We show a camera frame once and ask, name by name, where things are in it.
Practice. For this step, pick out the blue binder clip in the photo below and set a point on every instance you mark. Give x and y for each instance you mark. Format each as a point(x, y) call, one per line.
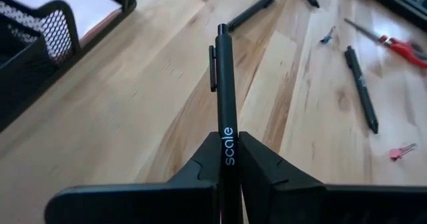
point(327, 37)

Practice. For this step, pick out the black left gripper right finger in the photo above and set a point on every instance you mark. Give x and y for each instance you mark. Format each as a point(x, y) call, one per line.
point(300, 204)

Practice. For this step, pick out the pink binder clip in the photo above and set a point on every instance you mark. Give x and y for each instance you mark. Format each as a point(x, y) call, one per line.
point(397, 154)

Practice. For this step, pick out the pink sticky note pad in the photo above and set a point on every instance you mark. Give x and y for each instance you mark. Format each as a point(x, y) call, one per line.
point(100, 27)

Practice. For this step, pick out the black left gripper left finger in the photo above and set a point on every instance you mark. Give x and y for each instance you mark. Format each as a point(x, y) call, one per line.
point(150, 204)

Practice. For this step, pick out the purple sticky note pad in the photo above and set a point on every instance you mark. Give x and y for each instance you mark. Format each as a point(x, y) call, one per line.
point(76, 10)

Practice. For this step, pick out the black mesh desk organizer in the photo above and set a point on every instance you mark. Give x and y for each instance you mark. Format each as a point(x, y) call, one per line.
point(20, 84)

